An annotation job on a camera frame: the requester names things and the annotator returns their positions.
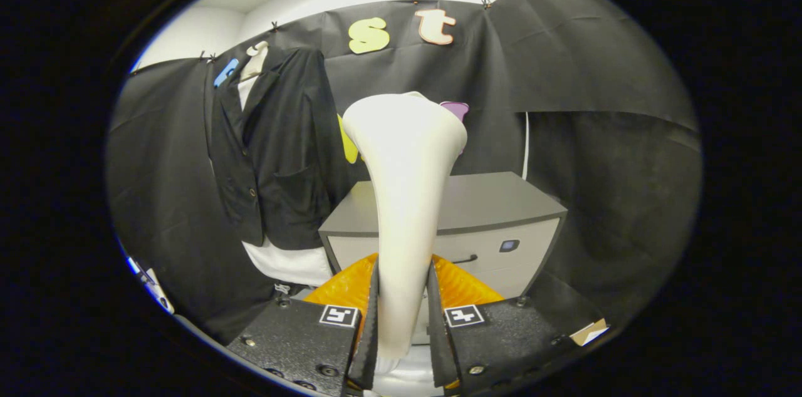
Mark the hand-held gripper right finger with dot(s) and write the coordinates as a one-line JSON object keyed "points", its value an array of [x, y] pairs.
{"points": [[501, 347]]}

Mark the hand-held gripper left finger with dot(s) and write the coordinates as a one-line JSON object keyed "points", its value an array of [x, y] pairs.
{"points": [[294, 340]]}

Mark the white shirt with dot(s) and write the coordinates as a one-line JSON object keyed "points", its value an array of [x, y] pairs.
{"points": [[288, 265]]}

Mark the white garment steamer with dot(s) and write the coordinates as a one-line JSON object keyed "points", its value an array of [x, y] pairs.
{"points": [[407, 196]]}

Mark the black jacket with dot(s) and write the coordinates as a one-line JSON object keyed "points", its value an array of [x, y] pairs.
{"points": [[288, 153]]}

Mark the white clothes hanger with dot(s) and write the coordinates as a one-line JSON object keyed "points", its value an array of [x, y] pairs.
{"points": [[255, 62]]}

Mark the grey cabinet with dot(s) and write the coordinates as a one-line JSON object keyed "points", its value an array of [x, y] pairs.
{"points": [[495, 196]]}

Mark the black backdrop cloth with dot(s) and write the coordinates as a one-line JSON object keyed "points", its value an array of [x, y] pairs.
{"points": [[595, 71]]}

